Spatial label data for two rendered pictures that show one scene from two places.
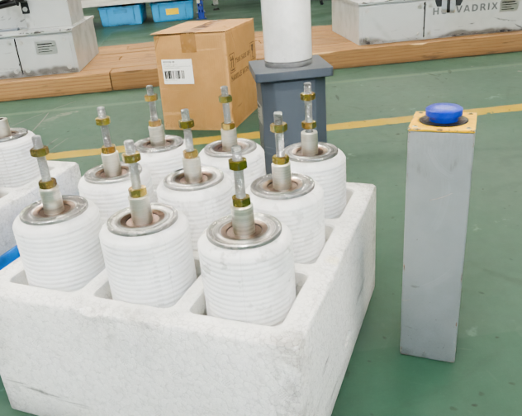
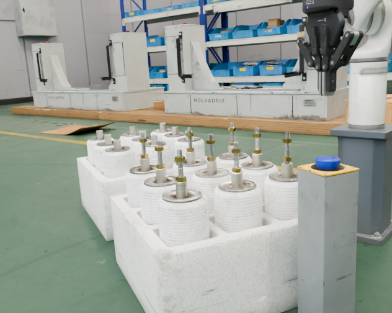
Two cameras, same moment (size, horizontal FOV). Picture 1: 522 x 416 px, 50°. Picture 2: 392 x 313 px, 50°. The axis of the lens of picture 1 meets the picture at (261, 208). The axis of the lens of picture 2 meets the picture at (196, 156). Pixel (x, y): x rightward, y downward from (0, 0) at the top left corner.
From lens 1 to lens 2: 0.53 m
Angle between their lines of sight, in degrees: 44
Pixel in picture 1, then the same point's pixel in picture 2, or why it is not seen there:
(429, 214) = (307, 228)
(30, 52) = (299, 104)
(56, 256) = (133, 189)
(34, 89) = (294, 127)
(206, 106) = not seen: hidden behind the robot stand
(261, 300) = (170, 231)
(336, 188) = (290, 202)
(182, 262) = not seen: hidden behind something
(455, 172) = (317, 202)
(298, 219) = (228, 205)
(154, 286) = (150, 213)
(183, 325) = (142, 232)
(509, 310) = not seen: outside the picture
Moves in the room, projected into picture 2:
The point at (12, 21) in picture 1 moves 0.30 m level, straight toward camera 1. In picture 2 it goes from (298, 84) to (290, 87)
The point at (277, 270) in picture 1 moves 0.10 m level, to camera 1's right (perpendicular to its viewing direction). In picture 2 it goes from (180, 218) to (222, 231)
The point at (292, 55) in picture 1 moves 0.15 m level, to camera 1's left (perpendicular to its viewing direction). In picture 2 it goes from (361, 120) to (309, 118)
